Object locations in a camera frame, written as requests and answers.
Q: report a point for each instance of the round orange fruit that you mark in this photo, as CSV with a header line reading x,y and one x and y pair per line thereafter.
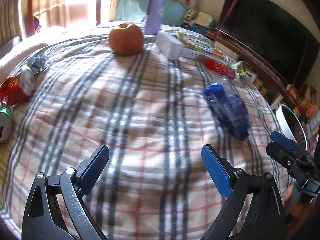
x,y
126,38

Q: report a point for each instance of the grey pillow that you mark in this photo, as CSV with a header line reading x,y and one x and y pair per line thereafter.
x,y
10,45

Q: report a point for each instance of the red tube with white cap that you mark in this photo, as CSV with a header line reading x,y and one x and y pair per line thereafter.
x,y
220,68

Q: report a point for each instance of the crumpled silver foil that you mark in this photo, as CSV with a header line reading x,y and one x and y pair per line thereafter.
x,y
40,62

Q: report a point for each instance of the black television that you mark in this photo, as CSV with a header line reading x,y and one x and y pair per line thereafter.
x,y
270,30

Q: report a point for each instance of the beige patterned curtain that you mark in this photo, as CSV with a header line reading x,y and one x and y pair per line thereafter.
x,y
45,0

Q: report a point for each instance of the colourful stacking toy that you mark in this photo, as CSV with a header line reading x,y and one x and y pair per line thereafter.
x,y
303,110

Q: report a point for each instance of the person's right hand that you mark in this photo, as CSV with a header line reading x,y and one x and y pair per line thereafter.
x,y
300,212

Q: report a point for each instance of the teal patterned furniture cover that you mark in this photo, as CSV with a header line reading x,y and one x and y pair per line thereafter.
x,y
132,7

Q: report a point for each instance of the white tissue pack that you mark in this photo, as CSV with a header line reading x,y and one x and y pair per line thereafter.
x,y
168,45

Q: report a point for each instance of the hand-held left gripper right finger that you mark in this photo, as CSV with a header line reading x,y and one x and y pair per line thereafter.
x,y
215,170

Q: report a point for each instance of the blue plastic wrapper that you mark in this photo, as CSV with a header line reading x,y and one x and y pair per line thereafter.
x,y
228,107

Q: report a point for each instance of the red snack wrapper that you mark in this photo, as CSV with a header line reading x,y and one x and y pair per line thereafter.
x,y
15,87

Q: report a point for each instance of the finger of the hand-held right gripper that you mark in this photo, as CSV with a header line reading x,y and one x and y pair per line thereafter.
x,y
283,157
282,138

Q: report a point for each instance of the pink thin stick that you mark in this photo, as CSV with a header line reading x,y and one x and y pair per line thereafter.
x,y
231,6

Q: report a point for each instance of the green plastic wrapper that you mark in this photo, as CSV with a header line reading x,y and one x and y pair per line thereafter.
x,y
238,67

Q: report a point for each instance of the plaid blanket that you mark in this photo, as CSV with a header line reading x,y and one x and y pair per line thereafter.
x,y
125,120

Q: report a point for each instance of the tall purple container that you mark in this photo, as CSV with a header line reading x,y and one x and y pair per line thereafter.
x,y
155,12

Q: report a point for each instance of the toy bus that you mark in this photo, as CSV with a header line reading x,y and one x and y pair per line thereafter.
x,y
190,18

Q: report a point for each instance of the toy cars on shelf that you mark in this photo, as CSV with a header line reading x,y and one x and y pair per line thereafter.
x,y
203,23

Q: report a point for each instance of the black bin with white rim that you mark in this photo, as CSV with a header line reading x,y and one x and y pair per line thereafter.
x,y
290,122

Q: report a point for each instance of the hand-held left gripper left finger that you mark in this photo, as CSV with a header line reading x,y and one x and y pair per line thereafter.
x,y
93,165

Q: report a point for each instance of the green drink can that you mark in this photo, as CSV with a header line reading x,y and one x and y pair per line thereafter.
x,y
5,126

